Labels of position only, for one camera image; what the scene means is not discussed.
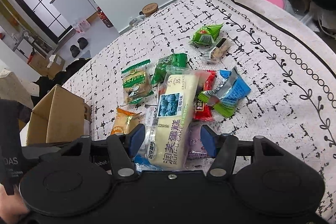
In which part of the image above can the white blueberry cake package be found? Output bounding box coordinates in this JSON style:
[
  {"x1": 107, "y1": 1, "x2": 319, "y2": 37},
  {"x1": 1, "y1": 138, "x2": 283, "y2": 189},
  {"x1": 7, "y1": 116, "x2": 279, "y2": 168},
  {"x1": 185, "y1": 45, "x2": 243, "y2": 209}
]
[{"x1": 144, "y1": 71, "x2": 200, "y2": 170}]

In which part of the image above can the blue silver snack packet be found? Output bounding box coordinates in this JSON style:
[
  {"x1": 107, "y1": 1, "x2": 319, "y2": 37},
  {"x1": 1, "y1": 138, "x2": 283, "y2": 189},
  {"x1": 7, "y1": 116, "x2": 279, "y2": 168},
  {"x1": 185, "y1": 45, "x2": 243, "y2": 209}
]
[{"x1": 203, "y1": 67, "x2": 251, "y2": 105}]

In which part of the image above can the dark green plum snack bag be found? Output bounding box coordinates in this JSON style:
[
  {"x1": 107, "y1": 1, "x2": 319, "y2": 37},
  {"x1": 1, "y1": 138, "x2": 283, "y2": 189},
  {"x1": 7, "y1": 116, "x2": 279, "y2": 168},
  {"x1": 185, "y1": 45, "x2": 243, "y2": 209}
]
[{"x1": 151, "y1": 53, "x2": 187, "y2": 85}]

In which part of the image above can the clear brown cookie packet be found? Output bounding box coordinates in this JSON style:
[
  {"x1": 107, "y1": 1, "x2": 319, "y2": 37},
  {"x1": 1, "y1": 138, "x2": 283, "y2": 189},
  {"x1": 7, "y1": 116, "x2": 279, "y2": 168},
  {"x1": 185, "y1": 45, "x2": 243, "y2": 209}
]
[{"x1": 201, "y1": 37, "x2": 233, "y2": 63}]

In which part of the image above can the bright green triangular snack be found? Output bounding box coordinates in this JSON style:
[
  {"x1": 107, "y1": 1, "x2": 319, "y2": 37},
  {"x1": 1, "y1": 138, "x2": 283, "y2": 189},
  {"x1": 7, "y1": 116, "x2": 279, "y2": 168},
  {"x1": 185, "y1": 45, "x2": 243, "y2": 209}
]
[{"x1": 190, "y1": 24, "x2": 223, "y2": 46}]

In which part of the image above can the person's left hand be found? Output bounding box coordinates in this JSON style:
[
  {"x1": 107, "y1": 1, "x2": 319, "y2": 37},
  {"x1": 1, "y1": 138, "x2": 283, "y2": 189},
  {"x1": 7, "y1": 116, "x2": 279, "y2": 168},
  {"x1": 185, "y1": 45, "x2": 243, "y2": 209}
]
[{"x1": 0, "y1": 185, "x2": 30, "y2": 223}]

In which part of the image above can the purple snack packet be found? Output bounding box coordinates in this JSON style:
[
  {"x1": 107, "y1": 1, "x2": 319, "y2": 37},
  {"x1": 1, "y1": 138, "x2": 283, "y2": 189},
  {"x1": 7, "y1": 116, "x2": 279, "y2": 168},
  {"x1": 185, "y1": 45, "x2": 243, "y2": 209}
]
[{"x1": 187, "y1": 122, "x2": 210, "y2": 160}]

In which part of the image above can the orange snack packet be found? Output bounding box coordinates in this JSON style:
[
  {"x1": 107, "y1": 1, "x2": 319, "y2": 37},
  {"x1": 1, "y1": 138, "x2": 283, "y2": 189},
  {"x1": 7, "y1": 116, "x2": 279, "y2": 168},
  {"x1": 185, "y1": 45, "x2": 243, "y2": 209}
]
[{"x1": 110, "y1": 107, "x2": 141, "y2": 135}]

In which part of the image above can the red snack packet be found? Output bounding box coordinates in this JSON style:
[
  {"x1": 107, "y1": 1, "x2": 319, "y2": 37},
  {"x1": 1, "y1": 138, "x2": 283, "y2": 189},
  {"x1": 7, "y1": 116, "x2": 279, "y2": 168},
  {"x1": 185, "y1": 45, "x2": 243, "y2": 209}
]
[{"x1": 193, "y1": 70, "x2": 216, "y2": 122}]

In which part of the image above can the lime green snack packet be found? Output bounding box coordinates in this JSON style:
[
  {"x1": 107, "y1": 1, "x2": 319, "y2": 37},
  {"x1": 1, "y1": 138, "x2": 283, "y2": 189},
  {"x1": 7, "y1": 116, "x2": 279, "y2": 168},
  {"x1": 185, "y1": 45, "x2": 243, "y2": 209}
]
[{"x1": 198, "y1": 92, "x2": 236, "y2": 118}]

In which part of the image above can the green brown biscuit packet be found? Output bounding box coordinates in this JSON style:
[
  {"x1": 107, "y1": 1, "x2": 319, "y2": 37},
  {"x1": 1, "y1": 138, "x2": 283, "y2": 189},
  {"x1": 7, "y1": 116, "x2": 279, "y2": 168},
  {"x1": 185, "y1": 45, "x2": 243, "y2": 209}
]
[{"x1": 121, "y1": 59, "x2": 153, "y2": 105}]

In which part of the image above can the small cardboard box on floor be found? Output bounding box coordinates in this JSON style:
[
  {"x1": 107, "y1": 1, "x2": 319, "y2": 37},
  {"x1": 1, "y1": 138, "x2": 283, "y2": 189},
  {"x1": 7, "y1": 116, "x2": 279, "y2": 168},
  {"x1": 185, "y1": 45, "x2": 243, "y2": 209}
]
[{"x1": 28, "y1": 53, "x2": 65, "y2": 79}]

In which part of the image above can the left black slipper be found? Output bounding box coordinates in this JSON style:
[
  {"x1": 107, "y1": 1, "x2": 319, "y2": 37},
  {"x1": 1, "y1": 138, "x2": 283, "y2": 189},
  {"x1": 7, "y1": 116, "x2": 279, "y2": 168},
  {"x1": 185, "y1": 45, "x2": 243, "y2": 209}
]
[{"x1": 70, "y1": 45, "x2": 80, "y2": 58}]

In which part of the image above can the black slipper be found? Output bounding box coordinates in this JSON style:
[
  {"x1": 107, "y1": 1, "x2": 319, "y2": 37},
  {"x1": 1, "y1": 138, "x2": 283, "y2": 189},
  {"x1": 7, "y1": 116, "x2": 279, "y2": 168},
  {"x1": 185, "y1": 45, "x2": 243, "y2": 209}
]
[
  {"x1": 77, "y1": 37, "x2": 88, "y2": 50},
  {"x1": 70, "y1": 45, "x2": 80, "y2": 58}
]

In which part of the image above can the patterned white bed cloth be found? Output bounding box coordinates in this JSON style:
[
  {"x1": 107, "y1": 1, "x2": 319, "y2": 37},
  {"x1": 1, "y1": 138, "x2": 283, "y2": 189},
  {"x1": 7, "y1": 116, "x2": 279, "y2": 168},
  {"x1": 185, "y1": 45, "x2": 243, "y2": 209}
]
[{"x1": 64, "y1": 0, "x2": 335, "y2": 223}]

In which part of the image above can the right black slipper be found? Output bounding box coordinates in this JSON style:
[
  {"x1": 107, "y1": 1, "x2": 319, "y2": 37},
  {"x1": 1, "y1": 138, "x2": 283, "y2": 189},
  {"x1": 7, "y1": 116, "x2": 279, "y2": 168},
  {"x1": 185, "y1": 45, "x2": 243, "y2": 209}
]
[{"x1": 77, "y1": 37, "x2": 88, "y2": 50}]

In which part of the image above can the pink water bottle pack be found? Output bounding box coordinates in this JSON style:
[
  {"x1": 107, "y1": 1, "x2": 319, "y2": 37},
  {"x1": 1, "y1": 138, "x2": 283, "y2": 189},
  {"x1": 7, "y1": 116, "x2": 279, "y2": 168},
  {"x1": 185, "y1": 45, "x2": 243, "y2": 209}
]
[{"x1": 72, "y1": 18, "x2": 91, "y2": 34}]

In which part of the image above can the cork lid glass jar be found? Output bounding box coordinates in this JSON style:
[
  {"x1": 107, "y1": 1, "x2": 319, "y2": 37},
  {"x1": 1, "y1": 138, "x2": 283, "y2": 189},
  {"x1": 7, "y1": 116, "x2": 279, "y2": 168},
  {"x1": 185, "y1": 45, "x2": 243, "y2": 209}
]
[{"x1": 139, "y1": 3, "x2": 159, "y2": 17}]

